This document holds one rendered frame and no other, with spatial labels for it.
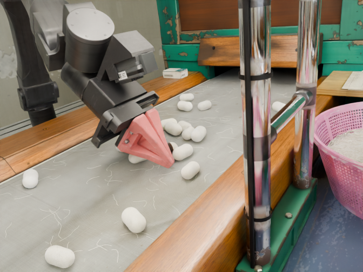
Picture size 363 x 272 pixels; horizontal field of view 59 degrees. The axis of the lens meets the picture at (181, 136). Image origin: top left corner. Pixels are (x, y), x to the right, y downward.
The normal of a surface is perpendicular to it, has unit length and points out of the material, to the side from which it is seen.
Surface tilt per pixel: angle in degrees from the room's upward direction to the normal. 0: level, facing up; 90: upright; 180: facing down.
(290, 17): 90
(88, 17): 42
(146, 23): 90
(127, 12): 90
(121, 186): 0
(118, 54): 90
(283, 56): 66
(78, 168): 0
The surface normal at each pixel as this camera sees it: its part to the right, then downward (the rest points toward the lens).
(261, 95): 0.18, 0.36
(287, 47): -0.56, -0.04
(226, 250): 0.82, 0.14
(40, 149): 0.51, -0.54
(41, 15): 0.30, -0.53
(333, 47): -0.56, 0.38
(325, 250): -0.11, -0.92
